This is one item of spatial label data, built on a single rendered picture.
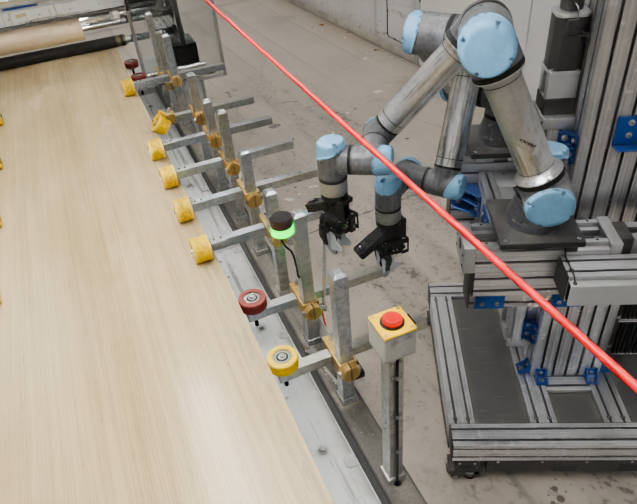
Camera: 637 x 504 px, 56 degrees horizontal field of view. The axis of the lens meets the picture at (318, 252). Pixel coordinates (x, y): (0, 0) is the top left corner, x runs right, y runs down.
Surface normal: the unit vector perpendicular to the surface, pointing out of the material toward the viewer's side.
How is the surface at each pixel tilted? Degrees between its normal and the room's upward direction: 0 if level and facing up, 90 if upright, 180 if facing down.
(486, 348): 0
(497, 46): 83
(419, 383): 0
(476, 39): 84
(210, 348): 0
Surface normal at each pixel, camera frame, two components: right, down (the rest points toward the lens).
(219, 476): -0.07, -0.79
